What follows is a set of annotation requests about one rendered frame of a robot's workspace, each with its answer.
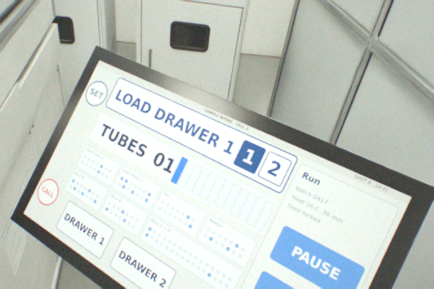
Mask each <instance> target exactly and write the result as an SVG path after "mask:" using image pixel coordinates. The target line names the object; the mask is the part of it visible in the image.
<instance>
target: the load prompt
mask: <svg viewBox="0 0 434 289"><path fill-rule="evenodd" d="M104 107H105V108H108V109H109V110H112V111H113V112H116V113H118V114H120V115H122V116H124V117H126V118H128V119H130V120H132V121H135V122H136V123H138V124H139V125H141V126H144V127H145V128H148V129H149V130H152V131H153V132H156V133H158V134H160V135H162V136H164V137H166V138H168V139H170V140H172V141H175V143H178V144H179V145H182V146H184V147H186V148H188V149H189V150H192V151H193V152H196V153H198V154H200V155H202V156H204V157H206V158H208V159H210V160H212V161H213V162H215V163H218V164H220V165H222V166H224V167H226V168H228V169H230V170H232V171H233V172H236V173H238V174H240V175H242V176H244V177H246V178H248V179H250V180H252V181H253V182H255V183H258V184H260V185H262V186H264V187H266V188H268V189H270V190H272V191H274V192H276V193H278V194H280V195H282V193H283V191H284V189H285V187H286V185H287V182H288V180H289V178H290V176H291V174H292V172H293V170H294V168H295V165H296V164H297V162H298V160H299V158H300V157H299V156H297V155H294V154H292V153H290V152H287V151H285V150H282V149H281V148H279V147H276V146H273V145H271V144H269V143H266V141H263V140H261V139H259V138H257V137H254V136H252V135H249V134H247V133H245V132H243V131H241V130H238V129H236V128H233V127H231V126H229V125H226V124H224V123H222V122H221V121H219V120H217V119H214V118H211V117H209V116H208V115H205V114H203V113H200V112H198V111H196V110H193V109H191V108H189V107H186V106H184V105H181V104H179V103H178V102H177V101H173V100H172V99H169V98H167V97H165V96H163V95H160V94H158V93H156V92H153V91H151V90H148V89H146V88H144V87H142V86H140V85H138V84H136V83H133V82H132V81H129V80H127V79H124V78H122V77H120V76H119V77H118V80H117V82H116V85H114V87H113V89H112V91H111V93H110V95H109V97H108V99H107V102H106V103H105V106H104Z"/></svg>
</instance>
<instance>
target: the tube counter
mask: <svg viewBox="0 0 434 289"><path fill-rule="evenodd" d="M147 171H148V172H150V173H152V174H154V175H156V176H158V177H160V178H161V179H163V180H165V181H166V182H167V183H169V184H171V185H172V186H175V187H177V188H179V189H180V190H183V191H184V192H186V193H188V194H190V195H191V196H193V197H196V198H197V199H199V200H201V201H202V202H203V203H205V204H207V205H209V206H211V207H213V208H215V209H217V210H219V211H220V212H222V213H224V214H226V215H228V216H229V217H232V218H233V219H234V220H236V221H238V222H239V223H242V224H244V225H245V226H247V227H249V228H250V229H252V230H254V231H257V232H258V233H260V234H263V232H264V230H265V228H266V226H267V224H268V222H269V219H270V217H271V215H272V213H273V211H274V209H275V208H276V206H277V204H278V203H277V202H276V201H273V200H272V199H270V198H268V197H266V196H264V195H262V194H261V193H259V192H257V191H254V190H252V189H250V188H248V187H246V186H244V185H242V184H240V183H238V182H236V181H235V180H233V179H231V178H229V177H227V176H225V175H223V174H221V173H219V172H217V171H216V170H213V169H211V168H209V167H207V166H205V165H203V164H201V163H199V162H197V161H196V160H194V159H191V158H190V157H188V156H186V155H184V154H182V153H180V152H178V151H176V150H173V149H171V148H169V147H168V146H165V145H164V144H161V143H160V144H159V146H158V148H157V150H156V152H155V154H154V155H153V156H152V159H151V161H150V164H149V166H148V168H147Z"/></svg>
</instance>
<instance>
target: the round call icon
mask: <svg viewBox="0 0 434 289"><path fill-rule="evenodd" d="M63 187H64V185H62V184H61V183H59V182H57V181H55V180H54V179H53V178H52V177H50V176H49V175H47V174H46V173H45V174H44V176H43V178H42V180H41V182H40V183H39V185H38V187H37V190H36V192H35V194H34V196H33V200H35V201H36V202H38V203H39V204H41V205H43V206H44V207H45V208H47V209H48V210H50V211H52V209H53V207H54V205H55V203H56V200H57V197H58V196H59V195H60V193H61V191H62V189H63Z"/></svg>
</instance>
